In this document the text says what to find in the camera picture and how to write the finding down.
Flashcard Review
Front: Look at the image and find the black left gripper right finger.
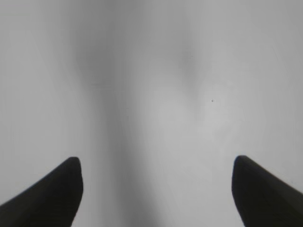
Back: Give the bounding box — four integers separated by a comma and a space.
232, 155, 303, 227

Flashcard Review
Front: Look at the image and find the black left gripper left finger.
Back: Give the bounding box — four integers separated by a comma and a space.
0, 157, 83, 227

